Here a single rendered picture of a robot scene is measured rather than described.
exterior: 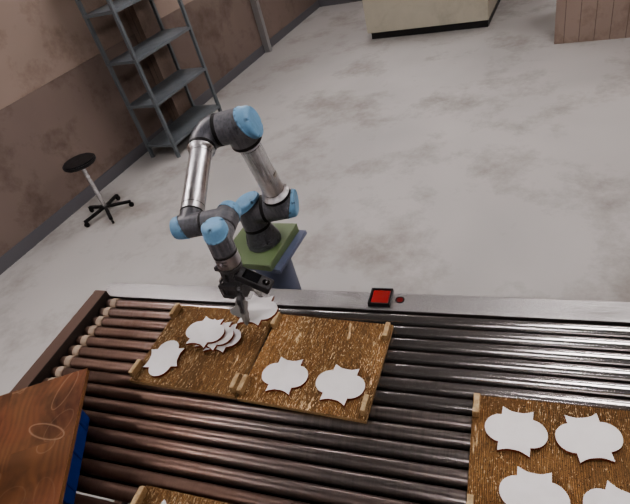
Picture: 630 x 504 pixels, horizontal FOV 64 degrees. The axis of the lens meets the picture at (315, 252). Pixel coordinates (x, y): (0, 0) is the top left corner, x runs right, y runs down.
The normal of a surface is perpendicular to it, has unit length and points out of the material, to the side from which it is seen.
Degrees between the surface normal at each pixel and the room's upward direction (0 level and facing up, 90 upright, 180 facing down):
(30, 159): 90
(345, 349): 0
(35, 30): 90
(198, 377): 0
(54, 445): 0
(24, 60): 90
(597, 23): 90
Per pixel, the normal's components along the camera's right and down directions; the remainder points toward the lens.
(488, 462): -0.23, -0.76
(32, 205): 0.89, 0.08
